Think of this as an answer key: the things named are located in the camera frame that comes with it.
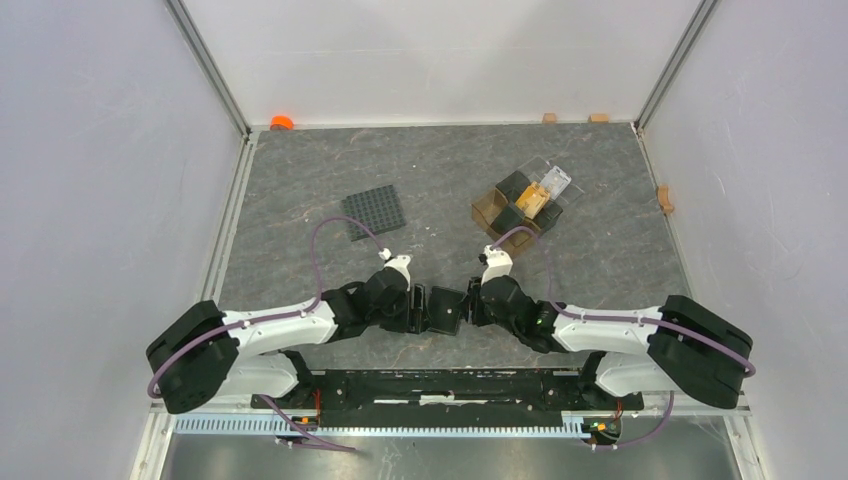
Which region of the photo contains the orange card stack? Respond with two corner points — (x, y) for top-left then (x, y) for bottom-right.
(515, 182), (550, 219)

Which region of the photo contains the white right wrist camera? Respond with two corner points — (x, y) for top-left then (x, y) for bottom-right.
(481, 245), (513, 284)

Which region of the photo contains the dark grey stud baseplate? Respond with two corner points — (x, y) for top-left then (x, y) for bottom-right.
(341, 185), (407, 235)

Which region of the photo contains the amber and black organizer box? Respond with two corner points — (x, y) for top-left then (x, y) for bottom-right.
(471, 170), (563, 241)

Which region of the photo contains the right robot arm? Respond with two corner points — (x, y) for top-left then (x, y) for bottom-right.
(469, 276), (756, 409)

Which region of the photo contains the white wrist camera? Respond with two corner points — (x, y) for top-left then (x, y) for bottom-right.
(481, 245), (513, 284)
(378, 248), (412, 289)

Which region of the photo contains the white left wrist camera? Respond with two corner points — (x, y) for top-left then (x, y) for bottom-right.
(378, 248), (412, 289)

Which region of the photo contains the orange round cap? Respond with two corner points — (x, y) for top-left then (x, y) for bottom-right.
(269, 115), (294, 131)

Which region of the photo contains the curved wooden piece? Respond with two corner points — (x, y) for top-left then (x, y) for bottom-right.
(656, 185), (675, 215)

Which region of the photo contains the black card holder wallet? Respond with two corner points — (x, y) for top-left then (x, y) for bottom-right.
(426, 286), (467, 336)

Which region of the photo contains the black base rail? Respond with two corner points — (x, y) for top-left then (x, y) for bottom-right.
(275, 368), (644, 428)

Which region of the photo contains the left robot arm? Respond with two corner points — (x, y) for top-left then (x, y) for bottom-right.
(145, 266), (426, 414)

